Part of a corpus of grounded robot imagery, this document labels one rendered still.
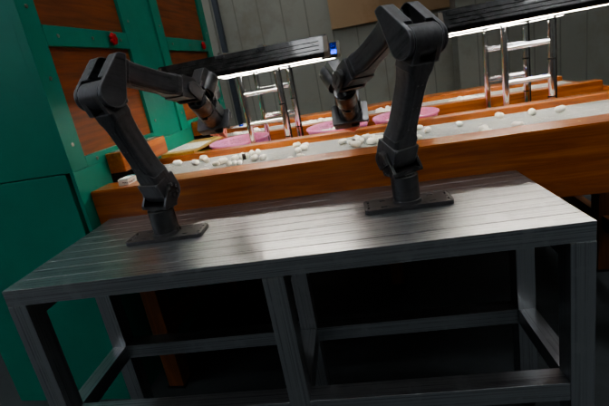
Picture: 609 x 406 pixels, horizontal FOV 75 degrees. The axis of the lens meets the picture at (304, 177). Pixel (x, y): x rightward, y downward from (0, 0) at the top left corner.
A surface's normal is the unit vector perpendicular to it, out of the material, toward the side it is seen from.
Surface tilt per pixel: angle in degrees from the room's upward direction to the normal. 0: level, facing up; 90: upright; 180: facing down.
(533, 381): 0
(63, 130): 90
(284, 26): 90
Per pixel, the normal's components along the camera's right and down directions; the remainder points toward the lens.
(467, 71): -0.09, 0.28
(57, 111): 0.97, -0.13
